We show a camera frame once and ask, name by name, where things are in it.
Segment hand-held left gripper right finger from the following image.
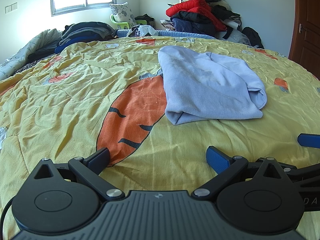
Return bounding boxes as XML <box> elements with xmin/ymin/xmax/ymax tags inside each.
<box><xmin>191</xmin><ymin>145</ymin><xmax>288</xmax><ymax>200</ymax></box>

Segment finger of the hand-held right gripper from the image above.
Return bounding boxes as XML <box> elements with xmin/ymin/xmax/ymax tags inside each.
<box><xmin>297</xmin><ymin>133</ymin><xmax>320</xmax><ymax>148</ymax></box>

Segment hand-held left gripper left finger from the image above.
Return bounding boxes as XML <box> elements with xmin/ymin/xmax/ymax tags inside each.
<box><xmin>31</xmin><ymin>147</ymin><xmax>125</xmax><ymax>200</ymax></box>

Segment light purple sweater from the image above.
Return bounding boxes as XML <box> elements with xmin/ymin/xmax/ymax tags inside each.
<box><xmin>158</xmin><ymin>45</ymin><xmax>267</xmax><ymax>126</ymax></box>

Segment stack of folded dark clothes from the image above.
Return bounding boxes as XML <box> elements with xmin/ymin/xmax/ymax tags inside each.
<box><xmin>55</xmin><ymin>22</ymin><xmax>115</xmax><ymax>53</ymax></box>

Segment yellow printed quilt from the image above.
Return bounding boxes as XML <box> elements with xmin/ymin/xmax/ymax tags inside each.
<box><xmin>0</xmin><ymin>36</ymin><xmax>320</xmax><ymax>238</ymax></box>

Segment wooden door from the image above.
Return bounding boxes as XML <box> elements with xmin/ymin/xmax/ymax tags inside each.
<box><xmin>287</xmin><ymin>0</ymin><xmax>320</xmax><ymax>73</ymax></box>

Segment striped cloth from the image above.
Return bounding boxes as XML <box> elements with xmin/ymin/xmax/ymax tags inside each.
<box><xmin>12</xmin><ymin>59</ymin><xmax>43</xmax><ymax>74</ymax></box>

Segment black backpack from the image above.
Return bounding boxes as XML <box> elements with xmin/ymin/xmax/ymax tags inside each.
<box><xmin>242</xmin><ymin>27</ymin><xmax>265</xmax><ymax>49</ymax></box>

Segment clear plastic bag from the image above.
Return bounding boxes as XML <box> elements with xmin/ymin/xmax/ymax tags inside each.
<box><xmin>224</xmin><ymin>29</ymin><xmax>250</xmax><ymax>44</ymax></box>

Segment grey white quilt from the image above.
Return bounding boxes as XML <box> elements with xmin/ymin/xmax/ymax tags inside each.
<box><xmin>0</xmin><ymin>29</ymin><xmax>63</xmax><ymax>80</ymax></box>

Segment navy jacket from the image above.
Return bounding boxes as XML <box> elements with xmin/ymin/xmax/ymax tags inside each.
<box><xmin>171</xmin><ymin>17</ymin><xmax>218</xmax><ymax>35</ymax></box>

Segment white plastic bag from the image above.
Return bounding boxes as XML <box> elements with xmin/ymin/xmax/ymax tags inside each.
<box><xmin>127</xmin><ymin>24</ymin><xmax>157</xmax><ymax>37</ymax></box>

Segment checked cloth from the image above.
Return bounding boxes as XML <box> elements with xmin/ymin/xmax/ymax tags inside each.
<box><xmin>161</xmin><ymin>19</ymin><xmax>175</xmax><ymax>32</ymax></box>

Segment black and white garment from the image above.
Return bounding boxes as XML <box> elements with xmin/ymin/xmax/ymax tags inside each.
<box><xmin>211</xmin><ymin>4</ymin><xmax>242</xmax><ymax>39</ymax></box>

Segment floral pillow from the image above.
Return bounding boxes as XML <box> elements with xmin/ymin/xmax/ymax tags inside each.
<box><xmin>109</xmin><ymin>2</ymin><xmax>137</xmax><ymax>28</ymax></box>

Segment dark cloth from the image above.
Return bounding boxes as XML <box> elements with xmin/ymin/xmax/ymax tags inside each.
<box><xmin>135</xmin><ymin>14</ymin><xmax>155</xmax><ymax>23</ymax></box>

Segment red jacket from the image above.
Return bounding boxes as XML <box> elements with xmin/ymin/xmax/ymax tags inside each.
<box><xmin>166</xmin><ymin>0</ymin><xmax>227</xmax><ymax>32</ymax></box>

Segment black cable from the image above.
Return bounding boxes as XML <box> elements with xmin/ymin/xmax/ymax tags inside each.
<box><xmin>0</xmin><ymin>197</ymin><xmax>15</xmax><ymax>238</ymax></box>

